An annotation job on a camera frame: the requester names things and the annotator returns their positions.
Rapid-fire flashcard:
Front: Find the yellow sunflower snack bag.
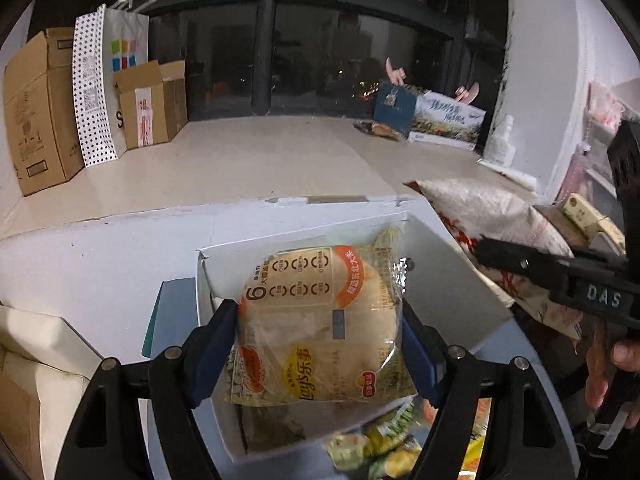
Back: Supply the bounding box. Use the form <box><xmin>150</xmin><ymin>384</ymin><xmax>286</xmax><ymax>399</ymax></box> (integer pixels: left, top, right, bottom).
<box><xmin>458</xmin><ymin>398</ymin><xmax>491</xmax><ymax>480</ymax></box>

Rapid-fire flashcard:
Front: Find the large beige patterned bag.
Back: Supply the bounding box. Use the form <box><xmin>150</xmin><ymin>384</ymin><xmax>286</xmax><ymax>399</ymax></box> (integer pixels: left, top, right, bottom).
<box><xmin>407</xmin><ymin>179</ymin><xmax>582</xmax><ymax>342</ymax></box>

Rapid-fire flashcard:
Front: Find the person's right hand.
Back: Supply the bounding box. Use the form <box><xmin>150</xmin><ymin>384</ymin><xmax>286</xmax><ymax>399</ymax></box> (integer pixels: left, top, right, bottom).
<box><xmin>585</xmin><ymin>320</ymin><xmax>640</xmax><ymax>410</ymax></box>

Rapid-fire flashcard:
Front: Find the white cardboard box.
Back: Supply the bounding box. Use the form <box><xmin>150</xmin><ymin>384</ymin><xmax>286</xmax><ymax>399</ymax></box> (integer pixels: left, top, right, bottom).
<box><xmin>195</xmin><ymin>198</ymin><xmax>510</xmax><ymax>463</ymax></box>

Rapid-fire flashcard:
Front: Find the yellow box on counter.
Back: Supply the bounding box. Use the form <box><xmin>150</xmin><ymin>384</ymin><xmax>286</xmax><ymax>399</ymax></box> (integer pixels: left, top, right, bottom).
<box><xmin>562</xmin><ymin>193</ymin><xmax>626</xmax><ymax>256</ymax></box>

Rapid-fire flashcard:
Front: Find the yellow green snack bag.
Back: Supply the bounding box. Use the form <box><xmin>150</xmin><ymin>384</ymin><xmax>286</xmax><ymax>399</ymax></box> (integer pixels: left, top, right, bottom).
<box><xmin>321</xmin><ymin>396</ymin><xmax>437</xmax><ymax>479</ymax></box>

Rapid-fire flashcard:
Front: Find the white foam block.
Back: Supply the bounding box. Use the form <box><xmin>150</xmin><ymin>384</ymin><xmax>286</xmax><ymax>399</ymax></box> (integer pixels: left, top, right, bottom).
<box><xmin>1</xmin><ymin>306</ymin><xmax>102</xmax><ymax>479</ymax></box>

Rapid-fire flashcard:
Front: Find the white spray bottle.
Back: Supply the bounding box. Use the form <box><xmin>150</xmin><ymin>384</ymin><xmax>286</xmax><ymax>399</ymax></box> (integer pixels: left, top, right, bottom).
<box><xmin>483</xmin><ymin>115</ymin><xmax>515</xmax><ymax>167</ymax></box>

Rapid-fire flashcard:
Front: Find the printed landscape gift box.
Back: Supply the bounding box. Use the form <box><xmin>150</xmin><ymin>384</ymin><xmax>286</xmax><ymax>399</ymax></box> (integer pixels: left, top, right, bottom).
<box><xmin>408</xmin><ymin>91</ymin><xmax>486</xmax><ymax>151</ymax></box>

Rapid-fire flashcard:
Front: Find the brown wrapper on sill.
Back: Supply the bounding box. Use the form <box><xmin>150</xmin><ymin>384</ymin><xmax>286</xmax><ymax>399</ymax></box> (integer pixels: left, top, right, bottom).
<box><xmin>352</xmin><ymin>120</ymin><xmax>405</xmax><ymax>142</ymax></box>

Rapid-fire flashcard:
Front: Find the blue gift bag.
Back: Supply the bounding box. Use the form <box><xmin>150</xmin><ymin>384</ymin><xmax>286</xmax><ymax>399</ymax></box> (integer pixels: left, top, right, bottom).
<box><xmin>373</xmin><ymin>81</ymin><xmax>416</xmax><ymax>130</ymax></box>

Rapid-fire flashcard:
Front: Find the small open cardboard box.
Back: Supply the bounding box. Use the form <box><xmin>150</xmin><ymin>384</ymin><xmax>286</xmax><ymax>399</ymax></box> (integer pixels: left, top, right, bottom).
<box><xmin>114</xmin><ymin>60</ymin><xmax>188</xmax><ymax>150</ymax></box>

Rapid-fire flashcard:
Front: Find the large brown cardboard box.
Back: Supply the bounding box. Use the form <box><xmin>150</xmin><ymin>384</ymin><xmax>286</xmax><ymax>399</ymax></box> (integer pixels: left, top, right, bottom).
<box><xmin>3</xmin><ymin>27</ymin><xmax>84</xmax><ymax>196</ymax></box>

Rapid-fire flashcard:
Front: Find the white dotted paper bag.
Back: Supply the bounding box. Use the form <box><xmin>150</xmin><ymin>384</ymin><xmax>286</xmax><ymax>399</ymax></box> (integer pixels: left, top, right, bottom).
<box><xmin>72</xmin><ymin>0</ymin><xmax>157</xmax><ymax>167</ymax></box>

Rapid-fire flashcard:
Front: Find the dark window frame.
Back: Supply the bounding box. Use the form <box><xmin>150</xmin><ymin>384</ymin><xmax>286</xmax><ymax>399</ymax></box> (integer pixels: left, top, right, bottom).
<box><xmin>149</xmin><ymin>0</ymin><xmax>508</xmax><ymax>120</ymax></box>

